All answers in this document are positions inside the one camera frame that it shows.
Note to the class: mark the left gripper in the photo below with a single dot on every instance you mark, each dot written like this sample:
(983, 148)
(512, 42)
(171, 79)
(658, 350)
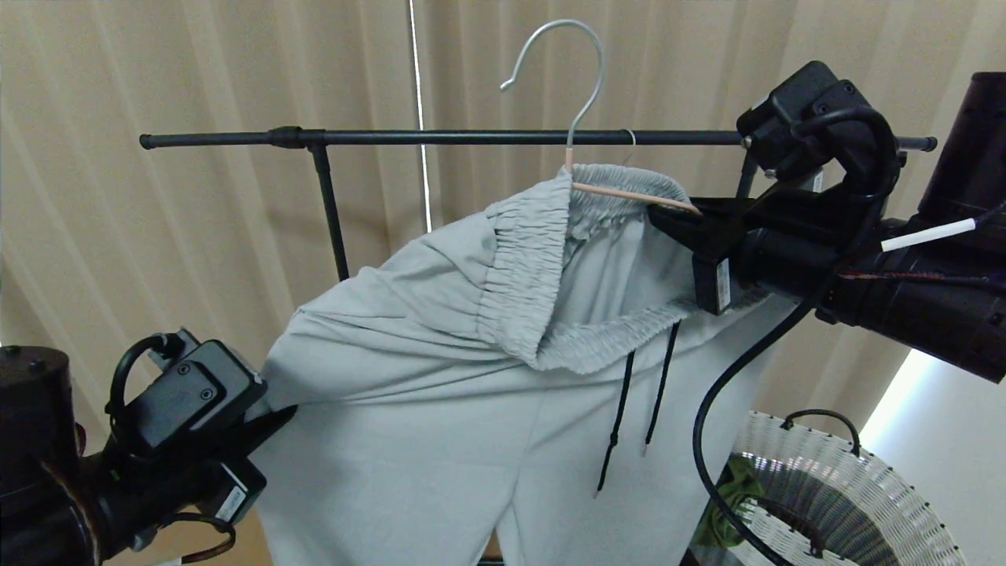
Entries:
(157, 495)

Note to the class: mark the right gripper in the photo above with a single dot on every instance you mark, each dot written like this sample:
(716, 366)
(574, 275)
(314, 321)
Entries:
(904, 306)

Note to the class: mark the green printed garment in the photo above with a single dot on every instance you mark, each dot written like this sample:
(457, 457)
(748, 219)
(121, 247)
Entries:
(735, 479)

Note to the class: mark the pale grey shorts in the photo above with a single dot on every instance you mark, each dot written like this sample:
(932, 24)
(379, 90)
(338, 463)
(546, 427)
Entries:
(432, 440)

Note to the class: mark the pink clothes hanger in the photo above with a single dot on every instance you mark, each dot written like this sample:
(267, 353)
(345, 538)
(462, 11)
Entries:
(568, 159)
(633, 140)

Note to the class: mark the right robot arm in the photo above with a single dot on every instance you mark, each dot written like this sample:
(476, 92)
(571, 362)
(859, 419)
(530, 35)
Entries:
(974, 141)

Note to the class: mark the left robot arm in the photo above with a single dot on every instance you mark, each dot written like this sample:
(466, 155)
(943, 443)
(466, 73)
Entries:
(31, 424)

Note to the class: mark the white laundry basket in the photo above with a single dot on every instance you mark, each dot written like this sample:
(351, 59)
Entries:
(864, 503)

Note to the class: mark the black clothes rack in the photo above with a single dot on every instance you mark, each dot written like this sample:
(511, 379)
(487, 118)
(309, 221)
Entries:
(471, 137)

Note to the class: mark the beige curtain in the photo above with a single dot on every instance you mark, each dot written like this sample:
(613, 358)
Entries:
(157, 63)

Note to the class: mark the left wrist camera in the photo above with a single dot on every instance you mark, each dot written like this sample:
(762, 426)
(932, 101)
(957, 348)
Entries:
(189, 393)

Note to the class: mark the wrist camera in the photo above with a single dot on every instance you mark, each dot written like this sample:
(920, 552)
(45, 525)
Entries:
(809, 102)
(189, 393)

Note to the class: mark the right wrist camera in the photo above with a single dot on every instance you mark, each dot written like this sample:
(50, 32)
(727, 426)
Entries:
(809, 102)

